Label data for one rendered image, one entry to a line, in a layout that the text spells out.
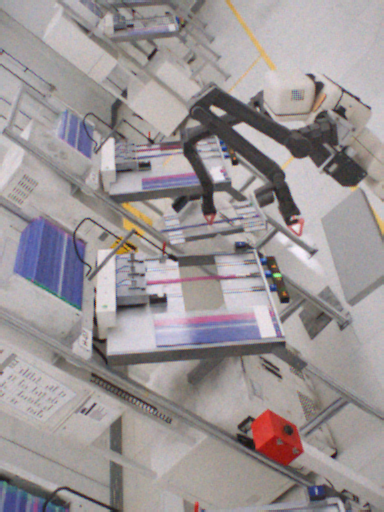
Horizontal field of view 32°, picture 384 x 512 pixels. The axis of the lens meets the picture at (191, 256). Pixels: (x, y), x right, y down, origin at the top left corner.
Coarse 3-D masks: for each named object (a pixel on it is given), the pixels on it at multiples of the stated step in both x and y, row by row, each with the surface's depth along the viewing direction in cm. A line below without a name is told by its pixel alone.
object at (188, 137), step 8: (256, 96) 274; (248, 104) 274; (256, 104) 277; (264, 112) 270; (224, 120) 276; (232, 120) 275; (184, 128) 282; (192, 128) 280; (200, 128) 279; (184, 136) 280; (192, 136) 279; (200, 136) 280; (208, 136) 282; (184, 144) 280; (192, 144) 283; (184, 152) 286
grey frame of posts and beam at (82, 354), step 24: (24, 216) 306; (96, 264) 324; (0, 312) 243; (336, 312) 354; (72, 360) 258; (96, 360) 263; (336, 384) 279; (168, 408) 277; (360, 408) 288; (216, 432) 287; (264, 456) 300; (312, 480) 315
